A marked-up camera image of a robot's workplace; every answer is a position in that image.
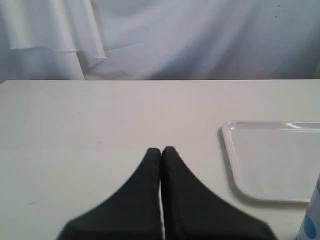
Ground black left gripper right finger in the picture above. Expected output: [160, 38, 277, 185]
[161, 146, 276, 240]

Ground white backdrop cloth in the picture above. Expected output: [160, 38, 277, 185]
[0, 0, 320, 82]

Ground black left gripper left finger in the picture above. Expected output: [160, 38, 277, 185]
[58, 148, 163, 240]

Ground white plastic tray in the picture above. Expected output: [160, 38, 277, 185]
[221, 121, 320, 203]

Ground silver spray can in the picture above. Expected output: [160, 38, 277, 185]
[296, 177, 320, 240]

